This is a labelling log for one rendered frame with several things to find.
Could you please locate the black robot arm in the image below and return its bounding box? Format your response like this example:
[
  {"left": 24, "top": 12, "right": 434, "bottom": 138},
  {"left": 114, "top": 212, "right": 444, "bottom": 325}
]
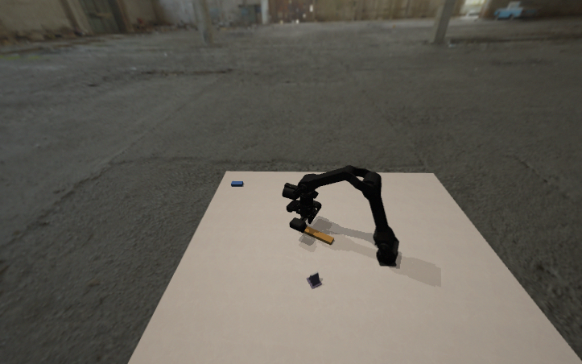
[{"left": 282, "top": 165, "right": 399, "bottom": 267}]

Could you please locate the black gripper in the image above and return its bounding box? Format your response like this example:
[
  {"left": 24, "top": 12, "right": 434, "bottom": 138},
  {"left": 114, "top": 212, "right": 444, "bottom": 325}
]
[{"left": 290, "top": 200, "right": 321, "bottom": 233}]

